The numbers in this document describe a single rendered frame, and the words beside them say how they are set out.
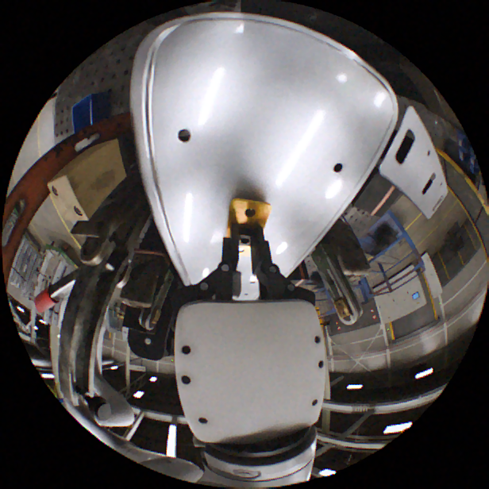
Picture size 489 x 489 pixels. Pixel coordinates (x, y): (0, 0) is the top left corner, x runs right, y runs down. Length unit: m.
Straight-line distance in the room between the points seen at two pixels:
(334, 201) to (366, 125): 0.09
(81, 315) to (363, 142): 0.27
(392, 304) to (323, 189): 8.10
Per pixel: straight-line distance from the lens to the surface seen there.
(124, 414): 0.54
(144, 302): 0.30
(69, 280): 0.19
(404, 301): 8.05
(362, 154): 0.16
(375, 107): 0.16
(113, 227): 0.16
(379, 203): 0.26
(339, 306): 0.24
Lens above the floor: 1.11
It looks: 37 degrees down
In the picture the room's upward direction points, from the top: 176 degrees clockwise
